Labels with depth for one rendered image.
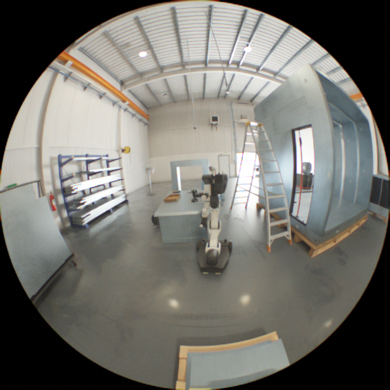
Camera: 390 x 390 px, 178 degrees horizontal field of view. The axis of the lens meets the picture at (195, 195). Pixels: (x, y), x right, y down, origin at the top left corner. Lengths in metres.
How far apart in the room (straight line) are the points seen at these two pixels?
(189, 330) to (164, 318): 0.29
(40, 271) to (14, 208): 0.92
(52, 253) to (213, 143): 12.11
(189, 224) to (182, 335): 1.75
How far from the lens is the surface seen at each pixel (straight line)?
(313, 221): 2.47
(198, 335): 1.46
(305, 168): 8.45
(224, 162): 11.94
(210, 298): 1.62
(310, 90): 2.60
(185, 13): 7.14
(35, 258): 2.40
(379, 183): 6.41
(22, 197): 2.47
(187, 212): 2.14
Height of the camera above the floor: 1.42
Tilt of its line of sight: 14 degrees down
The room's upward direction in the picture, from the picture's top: 4 degrees counter-clockwise
